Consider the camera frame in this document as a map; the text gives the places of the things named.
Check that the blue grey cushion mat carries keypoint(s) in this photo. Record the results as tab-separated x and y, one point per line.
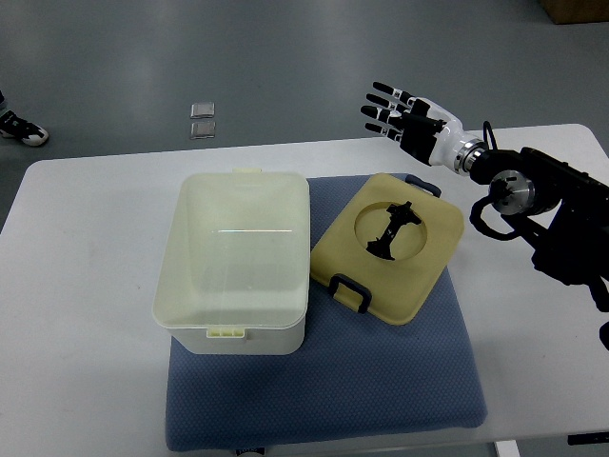
354	375

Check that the white table leg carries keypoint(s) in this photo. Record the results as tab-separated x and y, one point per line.
507	449

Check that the brown cardboard box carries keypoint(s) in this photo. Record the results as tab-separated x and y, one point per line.
569	12

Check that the upper metal floor plate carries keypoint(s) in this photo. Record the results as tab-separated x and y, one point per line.
201	110

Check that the yellow box lid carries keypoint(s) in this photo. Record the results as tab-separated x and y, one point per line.
380	243

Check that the white storage box base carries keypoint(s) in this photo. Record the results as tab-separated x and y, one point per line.
235	274

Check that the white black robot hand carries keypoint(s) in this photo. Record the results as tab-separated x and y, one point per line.
424	130

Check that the black table edge bracket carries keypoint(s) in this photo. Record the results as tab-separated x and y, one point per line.
585	439

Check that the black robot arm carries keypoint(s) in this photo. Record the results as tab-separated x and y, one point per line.
561	212

